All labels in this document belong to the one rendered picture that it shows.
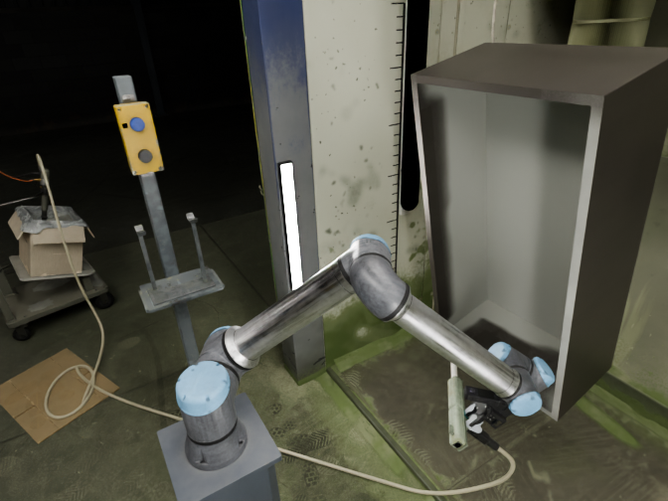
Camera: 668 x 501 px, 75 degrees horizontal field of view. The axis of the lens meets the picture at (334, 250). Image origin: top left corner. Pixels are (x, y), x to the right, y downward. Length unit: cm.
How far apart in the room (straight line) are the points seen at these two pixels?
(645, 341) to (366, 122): 171
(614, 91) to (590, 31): 140
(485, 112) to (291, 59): 77
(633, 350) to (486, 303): 76
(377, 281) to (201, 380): 59
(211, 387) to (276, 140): 101
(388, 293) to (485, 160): 95
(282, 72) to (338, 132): 36
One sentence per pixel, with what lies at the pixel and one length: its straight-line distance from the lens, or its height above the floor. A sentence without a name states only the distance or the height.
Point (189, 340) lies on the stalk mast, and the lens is 233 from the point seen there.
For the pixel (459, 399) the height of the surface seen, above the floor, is 56.
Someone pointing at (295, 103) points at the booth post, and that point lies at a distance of 186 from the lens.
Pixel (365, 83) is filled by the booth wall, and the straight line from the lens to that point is 203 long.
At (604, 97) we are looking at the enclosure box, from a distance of 114.
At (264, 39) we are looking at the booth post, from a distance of 179.
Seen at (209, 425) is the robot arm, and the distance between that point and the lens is 137.
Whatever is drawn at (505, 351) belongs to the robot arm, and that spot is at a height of 88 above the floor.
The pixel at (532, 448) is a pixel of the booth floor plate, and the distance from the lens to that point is 235.
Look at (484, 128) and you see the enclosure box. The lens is 183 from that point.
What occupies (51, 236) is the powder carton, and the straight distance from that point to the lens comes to 326.
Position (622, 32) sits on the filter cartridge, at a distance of 256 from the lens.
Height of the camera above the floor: 181
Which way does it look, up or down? 28 degrees down
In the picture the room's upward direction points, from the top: 3 degrees counter-clockwise
